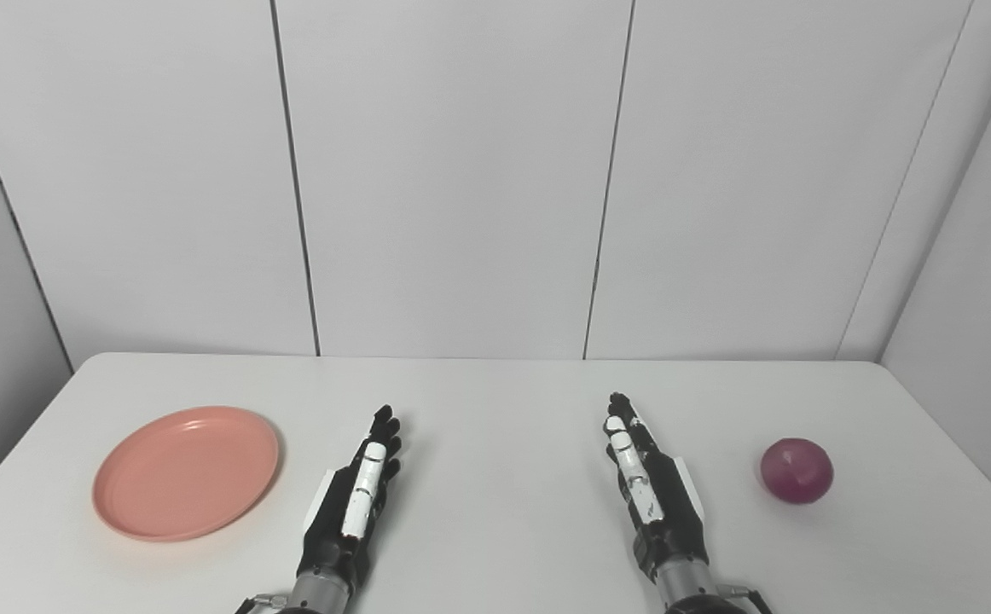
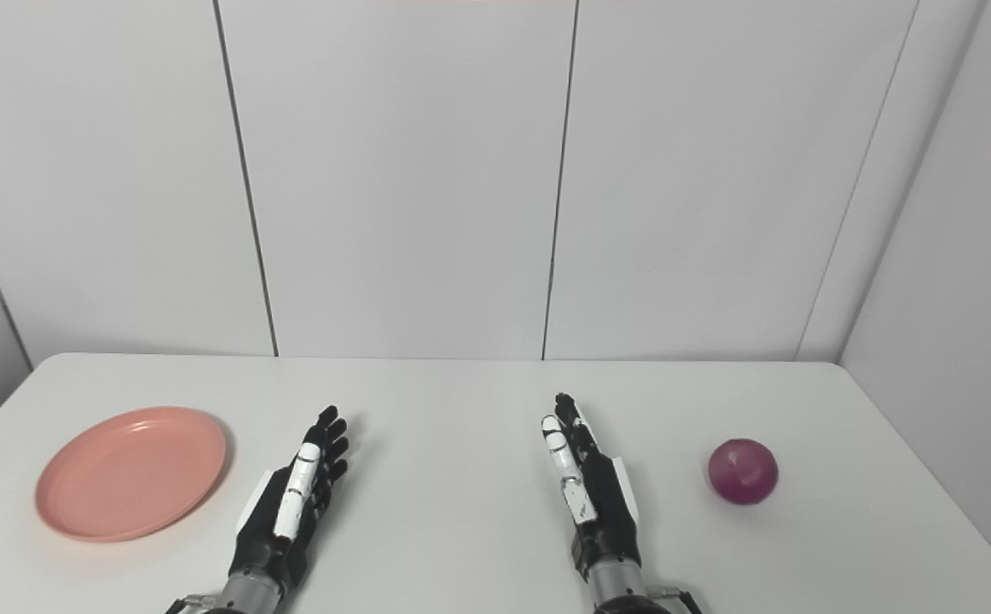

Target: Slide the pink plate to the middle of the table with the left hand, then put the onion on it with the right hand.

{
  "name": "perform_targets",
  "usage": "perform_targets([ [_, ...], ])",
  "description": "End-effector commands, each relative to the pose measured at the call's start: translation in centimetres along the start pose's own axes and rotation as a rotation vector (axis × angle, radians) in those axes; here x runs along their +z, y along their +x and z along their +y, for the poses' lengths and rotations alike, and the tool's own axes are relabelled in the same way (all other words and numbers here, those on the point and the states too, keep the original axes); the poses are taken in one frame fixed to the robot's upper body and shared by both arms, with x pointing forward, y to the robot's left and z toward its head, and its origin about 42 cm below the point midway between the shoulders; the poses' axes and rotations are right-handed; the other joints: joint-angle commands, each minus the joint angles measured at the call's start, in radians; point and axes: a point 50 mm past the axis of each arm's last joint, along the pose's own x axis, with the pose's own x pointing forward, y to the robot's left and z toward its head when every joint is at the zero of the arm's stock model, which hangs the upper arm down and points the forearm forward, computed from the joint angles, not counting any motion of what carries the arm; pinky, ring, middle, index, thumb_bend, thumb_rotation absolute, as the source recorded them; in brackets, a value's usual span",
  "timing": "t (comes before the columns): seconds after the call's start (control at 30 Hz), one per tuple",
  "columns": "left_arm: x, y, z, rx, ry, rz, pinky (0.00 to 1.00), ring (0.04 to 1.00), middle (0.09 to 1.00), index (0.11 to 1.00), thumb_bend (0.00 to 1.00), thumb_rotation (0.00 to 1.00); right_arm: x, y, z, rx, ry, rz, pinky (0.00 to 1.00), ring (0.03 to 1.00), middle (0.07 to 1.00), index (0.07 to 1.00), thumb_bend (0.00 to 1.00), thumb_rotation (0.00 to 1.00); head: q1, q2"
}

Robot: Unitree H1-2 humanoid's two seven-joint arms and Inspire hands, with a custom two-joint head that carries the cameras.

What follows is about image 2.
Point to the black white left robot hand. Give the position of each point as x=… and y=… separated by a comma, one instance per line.
x=295, y=495

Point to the purple red onion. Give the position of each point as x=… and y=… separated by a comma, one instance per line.
x=743, y=472

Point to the pink round plate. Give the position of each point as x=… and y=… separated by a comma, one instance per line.
x=130, y=473

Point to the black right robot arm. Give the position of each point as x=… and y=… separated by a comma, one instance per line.
x=619, y=588

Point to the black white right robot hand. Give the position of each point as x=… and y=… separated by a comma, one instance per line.
x=598, y=503

